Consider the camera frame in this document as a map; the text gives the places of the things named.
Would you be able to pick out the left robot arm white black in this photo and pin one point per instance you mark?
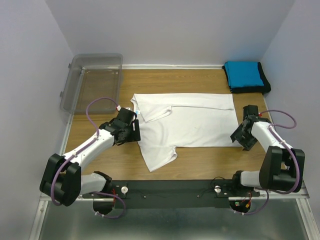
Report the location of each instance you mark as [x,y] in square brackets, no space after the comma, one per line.
[63,179]

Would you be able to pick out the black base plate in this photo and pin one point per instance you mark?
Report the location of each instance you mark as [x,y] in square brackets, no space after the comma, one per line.
[173,194]

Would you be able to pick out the white t shirt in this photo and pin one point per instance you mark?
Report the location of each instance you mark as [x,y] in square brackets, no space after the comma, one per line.
[182,120]

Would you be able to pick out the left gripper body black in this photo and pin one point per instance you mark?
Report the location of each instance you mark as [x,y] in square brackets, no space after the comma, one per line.
[132,135]

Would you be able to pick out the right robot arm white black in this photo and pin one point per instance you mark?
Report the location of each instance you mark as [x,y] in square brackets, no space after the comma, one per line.
[283,165]

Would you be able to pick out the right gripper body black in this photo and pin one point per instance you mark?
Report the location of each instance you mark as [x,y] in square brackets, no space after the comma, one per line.
[245,139]

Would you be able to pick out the folded black t shirt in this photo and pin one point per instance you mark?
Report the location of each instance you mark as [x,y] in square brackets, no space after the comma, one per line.
[259,89]

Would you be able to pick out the clear plastic bin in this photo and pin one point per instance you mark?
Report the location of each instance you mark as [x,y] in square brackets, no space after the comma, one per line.
[92,76]

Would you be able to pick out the folded blue t shirt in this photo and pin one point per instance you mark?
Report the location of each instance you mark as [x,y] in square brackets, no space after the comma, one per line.
[242,74]

